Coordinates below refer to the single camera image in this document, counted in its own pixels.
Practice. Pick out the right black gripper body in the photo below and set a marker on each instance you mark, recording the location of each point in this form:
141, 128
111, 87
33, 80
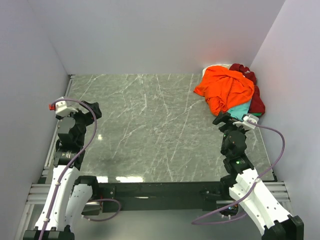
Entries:
225, 119

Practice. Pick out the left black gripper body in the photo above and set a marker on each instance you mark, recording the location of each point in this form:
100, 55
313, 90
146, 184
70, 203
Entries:
88, 113

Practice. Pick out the orange t shirt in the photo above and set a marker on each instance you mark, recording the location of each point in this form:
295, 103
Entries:
223, 89

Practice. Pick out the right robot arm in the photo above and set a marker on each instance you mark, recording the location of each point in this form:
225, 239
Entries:
245, 185

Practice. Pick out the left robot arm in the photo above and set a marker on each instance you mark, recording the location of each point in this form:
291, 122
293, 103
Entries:
69, 191

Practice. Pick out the teal t shirt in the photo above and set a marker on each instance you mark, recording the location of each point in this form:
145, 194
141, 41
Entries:
237, 112

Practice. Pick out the green t shirt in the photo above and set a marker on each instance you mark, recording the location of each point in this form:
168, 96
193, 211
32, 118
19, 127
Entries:
258, 114

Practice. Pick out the dark red t shirt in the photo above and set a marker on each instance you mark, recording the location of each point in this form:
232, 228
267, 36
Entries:
257, 105

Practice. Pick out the cream white t shirt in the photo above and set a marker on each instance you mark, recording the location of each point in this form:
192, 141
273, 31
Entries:
227, 66

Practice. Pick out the black base beam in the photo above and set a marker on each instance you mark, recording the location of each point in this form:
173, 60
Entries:
157, 196

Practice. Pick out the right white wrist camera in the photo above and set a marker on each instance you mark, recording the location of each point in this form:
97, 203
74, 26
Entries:
248, 122

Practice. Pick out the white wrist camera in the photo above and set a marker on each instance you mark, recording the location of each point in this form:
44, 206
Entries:
248, 122
61, 108

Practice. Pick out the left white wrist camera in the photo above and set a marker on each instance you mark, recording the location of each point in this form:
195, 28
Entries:
61, 108

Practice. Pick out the aluminium frame rail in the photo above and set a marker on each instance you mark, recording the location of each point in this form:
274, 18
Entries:
38, 192

